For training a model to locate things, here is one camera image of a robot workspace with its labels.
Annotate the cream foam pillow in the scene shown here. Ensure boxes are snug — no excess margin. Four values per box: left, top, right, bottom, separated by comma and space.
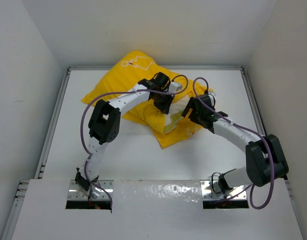
163, 97, 189, 134

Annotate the yellow printed pillowcase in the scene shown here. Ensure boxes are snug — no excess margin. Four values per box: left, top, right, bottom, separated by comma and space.
81, 50, 207, 149

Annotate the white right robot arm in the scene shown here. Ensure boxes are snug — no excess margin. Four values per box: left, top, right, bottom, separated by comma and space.
182, 93, 289, 194

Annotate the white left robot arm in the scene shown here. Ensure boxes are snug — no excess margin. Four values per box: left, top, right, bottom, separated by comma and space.
75, 72, 182, 193

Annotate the white front cover board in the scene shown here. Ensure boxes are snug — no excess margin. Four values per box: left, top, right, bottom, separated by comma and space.
12, 179, 302, 240

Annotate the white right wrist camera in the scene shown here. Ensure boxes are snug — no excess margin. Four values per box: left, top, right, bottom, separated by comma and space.
208, 92, 217, 101

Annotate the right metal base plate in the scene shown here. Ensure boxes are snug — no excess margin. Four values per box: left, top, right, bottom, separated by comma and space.
200, 180, 248, 201

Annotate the metal base plate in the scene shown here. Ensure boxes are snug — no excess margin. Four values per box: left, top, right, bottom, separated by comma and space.
200, 180, 248, 201
67, 180, 114, 202

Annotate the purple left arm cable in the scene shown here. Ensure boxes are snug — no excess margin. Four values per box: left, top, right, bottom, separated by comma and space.
79, 74, 189, 208

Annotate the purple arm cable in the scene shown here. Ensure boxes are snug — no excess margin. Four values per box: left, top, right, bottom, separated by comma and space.
79, 74, 189, 208
192, 76, 276, 210

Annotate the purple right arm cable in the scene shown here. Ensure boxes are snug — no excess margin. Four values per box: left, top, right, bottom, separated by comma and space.
192, 76, 276, 210

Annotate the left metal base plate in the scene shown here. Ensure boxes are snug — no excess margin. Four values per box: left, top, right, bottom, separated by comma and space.
67, 180, 114, 202

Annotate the aluminium table frame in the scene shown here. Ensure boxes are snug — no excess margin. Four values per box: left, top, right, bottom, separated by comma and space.
0, 65, 304, 240

